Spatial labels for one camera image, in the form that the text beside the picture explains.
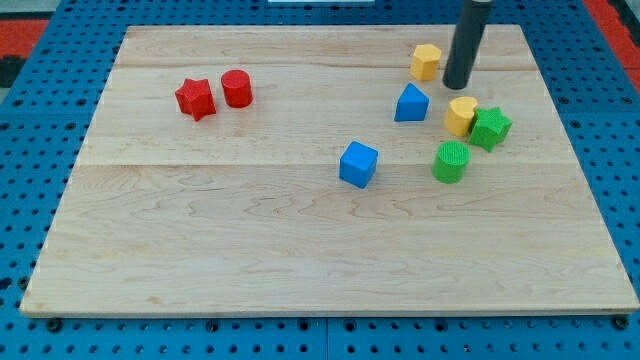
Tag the yellow heart block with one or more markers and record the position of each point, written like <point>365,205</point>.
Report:
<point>459,115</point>

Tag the green star block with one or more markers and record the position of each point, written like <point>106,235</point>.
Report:
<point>490,128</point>

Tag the yellow hexagon block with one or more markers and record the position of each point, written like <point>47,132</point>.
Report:
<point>425,62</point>

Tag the blue cube block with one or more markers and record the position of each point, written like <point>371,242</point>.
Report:
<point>358,164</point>

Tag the red cylinder block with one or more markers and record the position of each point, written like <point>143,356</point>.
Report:
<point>237,88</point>

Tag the wooden board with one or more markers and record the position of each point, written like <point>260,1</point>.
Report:
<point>243,213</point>

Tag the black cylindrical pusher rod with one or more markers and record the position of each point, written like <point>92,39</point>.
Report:
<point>465,43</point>

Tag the red star block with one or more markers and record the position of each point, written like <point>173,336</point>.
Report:
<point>195,98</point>

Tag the blue triangle block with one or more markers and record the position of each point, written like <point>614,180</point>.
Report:
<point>412,105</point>

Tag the green cylinder block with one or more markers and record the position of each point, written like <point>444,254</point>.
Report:
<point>452,158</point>

